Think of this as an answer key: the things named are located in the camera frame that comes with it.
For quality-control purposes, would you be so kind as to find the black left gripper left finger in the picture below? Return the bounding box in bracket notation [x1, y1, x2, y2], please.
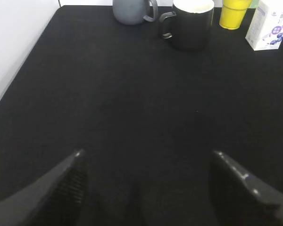
[0, 150, 87, 226]

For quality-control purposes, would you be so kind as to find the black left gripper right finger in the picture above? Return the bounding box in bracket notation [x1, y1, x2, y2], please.
[209, 151, 283, 226]

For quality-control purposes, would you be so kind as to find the black mug white interior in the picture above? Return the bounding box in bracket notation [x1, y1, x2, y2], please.
[158, 0, 214, 51]

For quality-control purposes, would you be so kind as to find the yellow paper cup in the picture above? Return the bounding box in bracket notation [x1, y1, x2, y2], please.
[219, 0, 251, 30]

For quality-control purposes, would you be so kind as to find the black table mat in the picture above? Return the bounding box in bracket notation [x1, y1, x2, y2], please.
[0, 6, 283, 226]

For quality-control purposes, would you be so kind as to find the white blueberry milk carton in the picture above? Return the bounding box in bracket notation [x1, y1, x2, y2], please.
[245, 0, 283, 51]

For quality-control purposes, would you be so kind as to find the grey ceramic mug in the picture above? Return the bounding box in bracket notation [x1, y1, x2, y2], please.
[112, 0, 158, 25]

